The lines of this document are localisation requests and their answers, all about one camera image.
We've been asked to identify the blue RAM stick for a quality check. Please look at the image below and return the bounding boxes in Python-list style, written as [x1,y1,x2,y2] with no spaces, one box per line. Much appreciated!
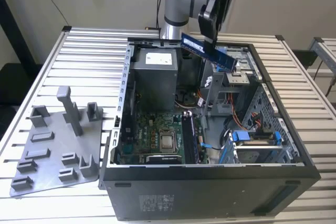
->
[180,31,239,73]

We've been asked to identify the grey metal drive cage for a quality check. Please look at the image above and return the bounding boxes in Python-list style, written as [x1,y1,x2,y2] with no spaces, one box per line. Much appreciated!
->
[201,44,262,117]

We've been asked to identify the grey power supply unit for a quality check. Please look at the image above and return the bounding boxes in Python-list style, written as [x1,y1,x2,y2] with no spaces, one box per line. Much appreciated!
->
[130,48,182,112]

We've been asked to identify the black equipment box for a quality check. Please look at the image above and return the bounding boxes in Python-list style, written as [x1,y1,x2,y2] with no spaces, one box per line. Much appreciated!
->
[291,49,316,71]

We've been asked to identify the aluminium slat side table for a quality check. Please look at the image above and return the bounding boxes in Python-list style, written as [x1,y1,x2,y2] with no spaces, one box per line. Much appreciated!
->
[307,36,336,77]

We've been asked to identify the CPU socket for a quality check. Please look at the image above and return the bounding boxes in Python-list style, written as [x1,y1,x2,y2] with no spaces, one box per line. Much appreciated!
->
[156,128,180,156]

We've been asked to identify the hard disk in blue carrier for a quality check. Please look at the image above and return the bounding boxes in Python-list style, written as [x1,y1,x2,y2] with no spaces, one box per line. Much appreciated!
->
[219,130,288,166]

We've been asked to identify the green motherboard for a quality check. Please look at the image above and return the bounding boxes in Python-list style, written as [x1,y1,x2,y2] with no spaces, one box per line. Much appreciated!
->
[115,111,211,166]

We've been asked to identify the silver CPU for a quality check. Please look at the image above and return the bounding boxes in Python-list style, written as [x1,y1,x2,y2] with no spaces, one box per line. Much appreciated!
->
[160,134,176,153]

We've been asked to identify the black case fan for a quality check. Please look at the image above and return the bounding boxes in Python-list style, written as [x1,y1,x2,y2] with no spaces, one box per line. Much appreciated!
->
[121,103,136,143]

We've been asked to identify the black graphics card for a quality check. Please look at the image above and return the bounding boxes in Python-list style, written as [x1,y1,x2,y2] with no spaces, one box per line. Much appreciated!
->
[140,153,184,166]

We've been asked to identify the black open PC case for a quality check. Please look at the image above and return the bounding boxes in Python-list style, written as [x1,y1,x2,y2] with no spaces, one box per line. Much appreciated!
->
[98,36,322,222]

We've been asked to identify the black furniture piece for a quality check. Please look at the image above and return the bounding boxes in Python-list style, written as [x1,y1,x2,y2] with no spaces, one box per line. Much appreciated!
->
[0,0,44,141]

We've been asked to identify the grey plastic parts rack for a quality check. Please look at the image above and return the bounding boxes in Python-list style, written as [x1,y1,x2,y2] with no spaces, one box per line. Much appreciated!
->
[9,85,106,198]

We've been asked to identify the thin black hanging cable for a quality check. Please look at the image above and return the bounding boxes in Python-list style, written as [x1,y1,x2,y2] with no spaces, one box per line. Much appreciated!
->
[156,0,169,29]

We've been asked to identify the yellow orange power wires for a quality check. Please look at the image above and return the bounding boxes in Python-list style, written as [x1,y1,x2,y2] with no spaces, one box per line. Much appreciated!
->
[224,91,263,132]

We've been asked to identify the blue-plug data wire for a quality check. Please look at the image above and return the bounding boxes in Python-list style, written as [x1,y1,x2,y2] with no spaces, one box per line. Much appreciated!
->
[201,142,226,153]

